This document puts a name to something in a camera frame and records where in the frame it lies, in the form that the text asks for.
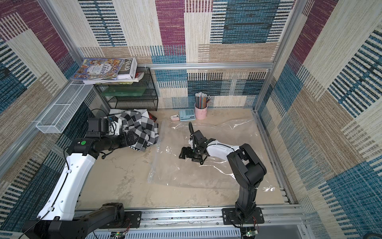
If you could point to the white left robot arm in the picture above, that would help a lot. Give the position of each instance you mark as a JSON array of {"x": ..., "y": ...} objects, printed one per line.
[{"x": 57, "y": 219}]

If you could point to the small white pink eraser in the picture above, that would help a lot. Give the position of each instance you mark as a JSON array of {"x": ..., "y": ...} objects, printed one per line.
[{"x": 175, "y": 118}]

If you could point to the red black plaid shirt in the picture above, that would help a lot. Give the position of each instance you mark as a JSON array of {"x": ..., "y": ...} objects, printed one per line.
[{"x": 154, "y": 118}]

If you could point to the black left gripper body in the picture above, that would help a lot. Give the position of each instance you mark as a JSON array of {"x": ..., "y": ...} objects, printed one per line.
[{"x": 111, "y": 142}]

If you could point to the white wire mesh basket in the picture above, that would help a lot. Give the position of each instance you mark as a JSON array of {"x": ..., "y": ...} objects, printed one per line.
[{"x": 58, "y": 116}]

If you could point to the teal desk calculator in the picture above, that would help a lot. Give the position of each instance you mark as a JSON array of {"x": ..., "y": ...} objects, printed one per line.
[{"x": 187, "y": 115}]

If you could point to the black wire shelf rack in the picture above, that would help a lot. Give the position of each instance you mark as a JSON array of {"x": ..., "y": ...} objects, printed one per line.
[{"x": 149, "y": 100}]

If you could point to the coloured pencils bundle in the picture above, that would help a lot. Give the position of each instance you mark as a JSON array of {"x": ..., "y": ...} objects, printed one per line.
[{"x": 202, "y": 100}]

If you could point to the pink metal pencil bucket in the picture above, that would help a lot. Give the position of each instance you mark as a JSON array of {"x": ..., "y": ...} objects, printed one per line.
[{"x": 200, "y": 114}]

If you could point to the clear plastic vacuum bag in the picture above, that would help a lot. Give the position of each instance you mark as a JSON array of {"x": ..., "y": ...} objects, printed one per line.
[{"x": 215, "y": 173}]

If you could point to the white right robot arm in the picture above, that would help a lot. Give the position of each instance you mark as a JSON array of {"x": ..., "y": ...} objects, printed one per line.
[{"x": 247, "y": 168}]

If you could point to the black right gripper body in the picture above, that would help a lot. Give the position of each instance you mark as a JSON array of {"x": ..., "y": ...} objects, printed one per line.
[{"x": 192, "y": 151}]

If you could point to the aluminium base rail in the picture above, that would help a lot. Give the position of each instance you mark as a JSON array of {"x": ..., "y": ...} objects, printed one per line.
[{"x": 209, "y": 222}]

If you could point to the green flat box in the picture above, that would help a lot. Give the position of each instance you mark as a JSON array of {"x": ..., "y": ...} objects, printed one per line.
[{"x": 123, "y": 91}]

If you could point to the black folio book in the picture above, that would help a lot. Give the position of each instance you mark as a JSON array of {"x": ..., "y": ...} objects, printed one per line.
[{"x": 127, "y": 75}]

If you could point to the colourful illustrated book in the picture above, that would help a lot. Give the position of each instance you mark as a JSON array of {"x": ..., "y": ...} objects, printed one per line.
[{"x": 98, "y": 69}]

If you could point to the grey white checked shirt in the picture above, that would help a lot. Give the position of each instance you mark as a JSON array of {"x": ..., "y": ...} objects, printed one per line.
[{"x": 147, "y": 136}]

